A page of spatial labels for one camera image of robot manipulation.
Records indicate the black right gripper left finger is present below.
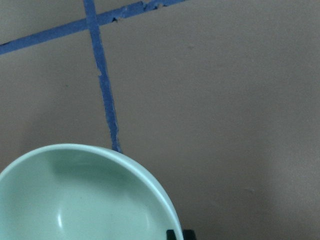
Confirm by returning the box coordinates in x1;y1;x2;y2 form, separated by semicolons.
166;229;177;240

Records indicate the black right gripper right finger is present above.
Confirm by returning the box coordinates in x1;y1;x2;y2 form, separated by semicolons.
182;229;197;240

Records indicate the mint green bowl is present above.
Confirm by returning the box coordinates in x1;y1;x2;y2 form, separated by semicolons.
0;144;183;240

